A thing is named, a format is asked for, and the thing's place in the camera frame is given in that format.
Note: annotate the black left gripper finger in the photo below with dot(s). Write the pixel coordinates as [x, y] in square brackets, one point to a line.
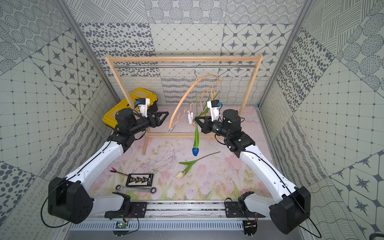
[161, 118]
[161, 113]

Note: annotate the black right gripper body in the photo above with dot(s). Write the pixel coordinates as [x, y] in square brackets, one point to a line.
[216, 127]

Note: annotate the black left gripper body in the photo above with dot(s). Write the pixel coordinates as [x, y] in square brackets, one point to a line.
[153, 120]

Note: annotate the cream white tulip flower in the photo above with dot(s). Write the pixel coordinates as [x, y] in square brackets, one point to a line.
[189, 165]

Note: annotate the beige wavy clothes hanger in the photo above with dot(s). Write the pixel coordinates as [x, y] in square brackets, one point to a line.
[181, 85]

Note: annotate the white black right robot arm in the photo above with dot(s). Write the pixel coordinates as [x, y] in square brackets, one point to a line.
[289, 205]

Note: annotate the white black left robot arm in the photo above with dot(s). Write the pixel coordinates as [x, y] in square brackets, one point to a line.
[69, 197]

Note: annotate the white clothespin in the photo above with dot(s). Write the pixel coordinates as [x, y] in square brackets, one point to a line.
[190, 117]

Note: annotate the beige clothespin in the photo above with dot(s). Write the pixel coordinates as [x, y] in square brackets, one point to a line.
[213, 92]

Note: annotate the floral pink table mat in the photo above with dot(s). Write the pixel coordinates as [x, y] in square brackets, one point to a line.
[216, 177]

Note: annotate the black bit set case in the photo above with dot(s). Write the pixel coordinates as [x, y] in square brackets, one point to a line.
[140, 180]

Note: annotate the silver ratchet wrench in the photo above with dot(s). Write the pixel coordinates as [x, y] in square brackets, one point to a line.
[151, 190]

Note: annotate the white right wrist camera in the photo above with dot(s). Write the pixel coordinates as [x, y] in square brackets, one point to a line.
[214, 106]

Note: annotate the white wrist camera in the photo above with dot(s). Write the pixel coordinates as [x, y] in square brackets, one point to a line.
[214, 106]
[143, 104]

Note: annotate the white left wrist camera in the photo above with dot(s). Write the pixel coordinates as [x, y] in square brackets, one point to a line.
[143, 104]

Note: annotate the aluminium rail base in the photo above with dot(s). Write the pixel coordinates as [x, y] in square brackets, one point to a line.
[187, 216]

